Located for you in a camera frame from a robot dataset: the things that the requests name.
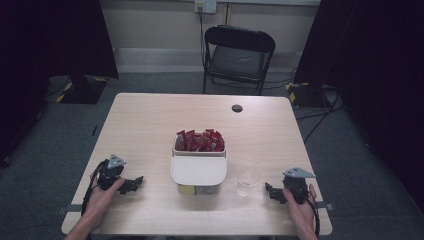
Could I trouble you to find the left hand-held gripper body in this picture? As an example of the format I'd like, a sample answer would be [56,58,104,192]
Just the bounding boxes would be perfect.
[96,153,128,192]

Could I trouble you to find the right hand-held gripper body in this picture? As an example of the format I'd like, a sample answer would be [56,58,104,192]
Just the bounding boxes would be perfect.
[282,167,317,205]

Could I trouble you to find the clear plastic cup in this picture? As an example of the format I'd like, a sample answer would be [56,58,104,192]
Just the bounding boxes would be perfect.
[235,166,262,197]

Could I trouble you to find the white box lid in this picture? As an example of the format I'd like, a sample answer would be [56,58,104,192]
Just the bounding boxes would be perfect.
[170,155,228,186]

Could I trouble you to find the clear storage box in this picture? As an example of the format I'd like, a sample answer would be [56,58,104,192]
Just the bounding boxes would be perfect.
[170,131,228,196]

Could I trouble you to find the person's right hand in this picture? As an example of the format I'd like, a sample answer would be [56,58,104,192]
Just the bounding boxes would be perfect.
[283,183,320,235]

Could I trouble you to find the person's left hand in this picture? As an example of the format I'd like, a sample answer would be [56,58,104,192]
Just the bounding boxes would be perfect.
[81,178,126,228]

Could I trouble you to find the yellow lemon slice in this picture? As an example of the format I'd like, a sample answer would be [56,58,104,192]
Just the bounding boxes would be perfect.
[178,184,196,196]

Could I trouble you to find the bunch of red packets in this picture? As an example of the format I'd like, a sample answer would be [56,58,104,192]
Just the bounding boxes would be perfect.
[175,128,226,153]

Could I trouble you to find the black stand base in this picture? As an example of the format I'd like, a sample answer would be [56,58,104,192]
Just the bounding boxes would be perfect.
[285,81,330,109]
[55,74,110,105]

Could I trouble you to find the black folding chair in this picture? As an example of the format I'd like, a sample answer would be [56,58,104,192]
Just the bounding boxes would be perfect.
[202,24,277,97]

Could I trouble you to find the black curtain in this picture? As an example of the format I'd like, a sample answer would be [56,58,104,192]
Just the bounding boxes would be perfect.
[0,0,120,168]
[293,0,424,212]

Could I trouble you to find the left hand-held gripper cable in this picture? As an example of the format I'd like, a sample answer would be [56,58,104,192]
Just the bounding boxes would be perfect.
[80,159,111,216]

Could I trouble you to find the hand-held gripper cable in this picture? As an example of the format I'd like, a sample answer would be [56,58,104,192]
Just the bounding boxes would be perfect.
[80,159,111,216]
[305,194,321,238]

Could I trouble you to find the right hand-held gripper cable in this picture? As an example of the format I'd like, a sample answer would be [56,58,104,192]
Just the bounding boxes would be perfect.
[305,194,321,238]

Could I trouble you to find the grey table bracket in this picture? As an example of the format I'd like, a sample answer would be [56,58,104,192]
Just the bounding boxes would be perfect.
[56,203,84,215]
[316,201,335,212]

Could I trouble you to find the black floor cables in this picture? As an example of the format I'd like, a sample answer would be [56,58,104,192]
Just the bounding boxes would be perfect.
[294,91,346,145]

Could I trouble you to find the black socket cable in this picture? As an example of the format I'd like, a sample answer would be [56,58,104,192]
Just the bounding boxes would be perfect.
[198,7,207,69]

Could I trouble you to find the white wall socket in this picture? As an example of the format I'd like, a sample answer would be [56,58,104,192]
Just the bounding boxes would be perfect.
[194,0,218,15]

